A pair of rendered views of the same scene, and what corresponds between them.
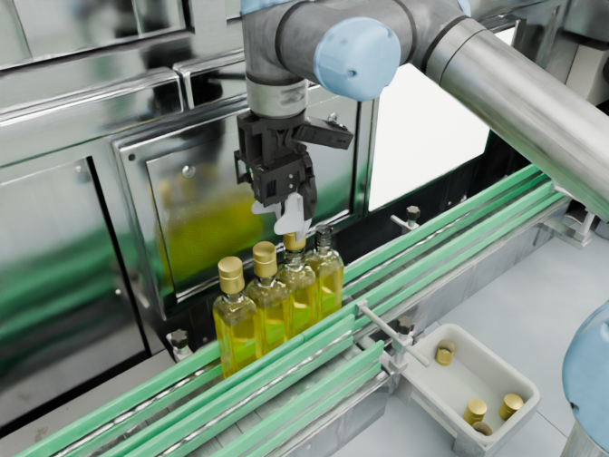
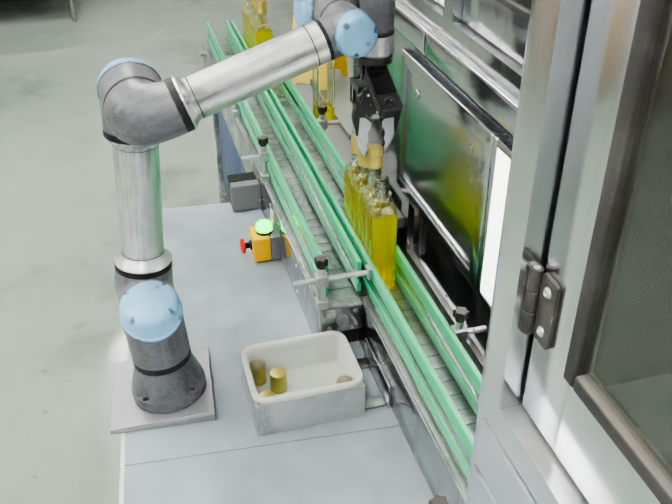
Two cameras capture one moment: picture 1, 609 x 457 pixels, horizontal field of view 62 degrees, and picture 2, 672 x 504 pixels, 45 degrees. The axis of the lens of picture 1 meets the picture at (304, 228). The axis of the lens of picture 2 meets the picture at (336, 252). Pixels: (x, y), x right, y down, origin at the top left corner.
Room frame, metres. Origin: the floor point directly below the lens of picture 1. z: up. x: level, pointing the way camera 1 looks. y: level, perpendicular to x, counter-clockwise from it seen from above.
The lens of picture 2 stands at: (1.10, -1.42, 1.91)
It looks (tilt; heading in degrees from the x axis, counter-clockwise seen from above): 33 degrees down; 112
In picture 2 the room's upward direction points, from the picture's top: straight up
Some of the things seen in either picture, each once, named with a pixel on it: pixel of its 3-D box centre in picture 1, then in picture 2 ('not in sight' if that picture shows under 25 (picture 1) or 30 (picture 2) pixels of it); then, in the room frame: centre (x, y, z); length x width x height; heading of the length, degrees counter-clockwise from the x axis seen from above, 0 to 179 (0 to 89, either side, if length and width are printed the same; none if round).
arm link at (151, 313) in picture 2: not in sight; (153, 322); (0.30, -0.40, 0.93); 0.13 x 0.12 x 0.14; 131
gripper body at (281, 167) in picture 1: (275, 150); (372, 81); (0.59, 0.04, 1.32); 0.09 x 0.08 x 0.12; 127
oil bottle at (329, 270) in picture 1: (322, 296); (380, 241); (0.64, -0.03, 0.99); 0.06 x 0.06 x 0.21; 38
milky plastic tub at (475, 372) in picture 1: (462, 389); (301, 379); (0.57, -0.31, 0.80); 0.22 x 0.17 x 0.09; 38
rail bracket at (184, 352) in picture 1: (178, 352); not in sight; (0.55, 0.22, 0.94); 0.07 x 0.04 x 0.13; 38
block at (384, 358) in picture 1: (378, 364); (340, 316); (0.59, -0.14, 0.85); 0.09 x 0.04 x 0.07; 38
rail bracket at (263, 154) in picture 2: not in sight; (255, 160); (0.17, 0.29, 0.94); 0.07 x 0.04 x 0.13; 38
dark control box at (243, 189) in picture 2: not in sight; (243, 191); (0.09, 0.37, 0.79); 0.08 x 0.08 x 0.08; 38
